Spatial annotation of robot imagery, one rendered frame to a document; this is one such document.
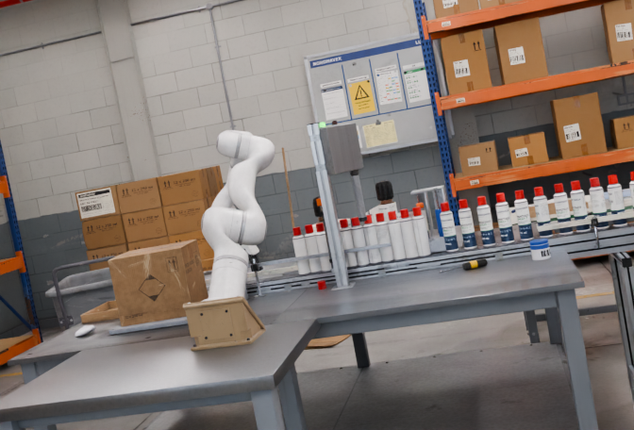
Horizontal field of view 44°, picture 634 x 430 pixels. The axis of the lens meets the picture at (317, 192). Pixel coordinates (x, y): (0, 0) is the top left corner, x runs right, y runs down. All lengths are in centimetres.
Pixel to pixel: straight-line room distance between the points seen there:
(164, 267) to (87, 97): 560
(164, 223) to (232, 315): 419
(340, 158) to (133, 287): 96
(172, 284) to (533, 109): 512
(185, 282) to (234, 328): 60
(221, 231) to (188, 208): 389
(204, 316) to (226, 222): 38
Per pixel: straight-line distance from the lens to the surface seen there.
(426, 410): 353
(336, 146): 315
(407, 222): 327
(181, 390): 228
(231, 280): 267
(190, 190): 664
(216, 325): 260
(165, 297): 317
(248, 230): 281
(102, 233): 690
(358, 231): 330
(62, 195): 881
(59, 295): 535
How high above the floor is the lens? 141
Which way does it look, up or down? 3 degrees down
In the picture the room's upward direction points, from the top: 11 degrees counter-clockwise
